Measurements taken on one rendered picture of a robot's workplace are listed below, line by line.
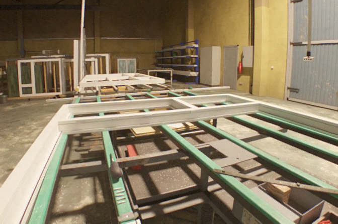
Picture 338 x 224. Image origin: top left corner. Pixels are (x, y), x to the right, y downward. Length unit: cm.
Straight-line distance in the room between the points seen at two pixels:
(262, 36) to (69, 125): 753
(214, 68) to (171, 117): 912
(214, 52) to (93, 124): 944
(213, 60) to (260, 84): 323
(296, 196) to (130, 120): 94
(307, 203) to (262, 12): 758
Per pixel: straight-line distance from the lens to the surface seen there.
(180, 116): 121
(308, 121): 134
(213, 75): 1024
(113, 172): 64
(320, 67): 699
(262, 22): 812
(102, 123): 111
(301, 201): 109
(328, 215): 105
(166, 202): 103
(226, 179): 67
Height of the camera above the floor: 123
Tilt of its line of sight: 10 degrees down
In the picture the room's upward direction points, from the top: straight up
